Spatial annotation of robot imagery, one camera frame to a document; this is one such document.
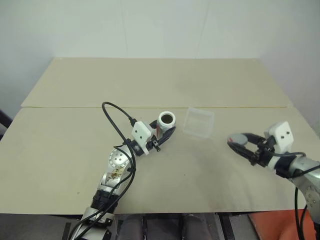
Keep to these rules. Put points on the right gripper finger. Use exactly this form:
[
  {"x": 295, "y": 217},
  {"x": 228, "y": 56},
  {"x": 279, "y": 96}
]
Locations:
[
  {"x": 243, "y": 152},
  {"x": 256, "y": 140}
]

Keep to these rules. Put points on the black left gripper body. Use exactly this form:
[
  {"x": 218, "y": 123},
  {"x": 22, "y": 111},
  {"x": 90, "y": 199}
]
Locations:
[{"x": 155, "y": 143}]

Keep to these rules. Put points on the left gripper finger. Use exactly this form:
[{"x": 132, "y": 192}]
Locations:
[
  {"x": 153, "y": 125},
  {"x": 167, "y": 137}
]

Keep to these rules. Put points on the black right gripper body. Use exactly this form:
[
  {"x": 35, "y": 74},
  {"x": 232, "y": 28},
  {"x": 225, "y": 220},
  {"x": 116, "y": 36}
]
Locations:
[{"x": 263, "y": 153}]

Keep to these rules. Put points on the white plastic bottle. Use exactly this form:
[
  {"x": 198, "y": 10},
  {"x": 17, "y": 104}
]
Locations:
[{"x": 164, "y": 128}]

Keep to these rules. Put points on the silver can lid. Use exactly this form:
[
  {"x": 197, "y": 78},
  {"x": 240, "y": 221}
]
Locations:
[{"x": 238, "y": 138}]

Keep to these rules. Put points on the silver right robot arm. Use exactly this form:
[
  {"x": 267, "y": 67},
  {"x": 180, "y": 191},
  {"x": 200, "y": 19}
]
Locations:
[{"x": 307, "y": 172}]

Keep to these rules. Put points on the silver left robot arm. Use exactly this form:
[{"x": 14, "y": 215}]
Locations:
[{"x": 117, "y": 160}]

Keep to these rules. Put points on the clear plastic square container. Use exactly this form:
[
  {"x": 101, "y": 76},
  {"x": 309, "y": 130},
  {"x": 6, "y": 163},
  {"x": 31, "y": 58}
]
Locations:
[{"x": 198, "y": 122}]

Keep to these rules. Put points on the orange red mat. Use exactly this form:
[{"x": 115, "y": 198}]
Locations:
[{"x": 275, "y": 225}]

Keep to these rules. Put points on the dark grey rounded shape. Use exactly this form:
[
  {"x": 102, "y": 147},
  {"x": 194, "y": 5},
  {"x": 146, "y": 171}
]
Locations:
[{"x": 195, "y": 227}]

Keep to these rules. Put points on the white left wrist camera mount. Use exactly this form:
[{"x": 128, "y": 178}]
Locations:
[{"x": 141, "y": 132}]

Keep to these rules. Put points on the black table frame bar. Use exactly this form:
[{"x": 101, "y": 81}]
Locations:
[{"x": 226, "y": 226}]

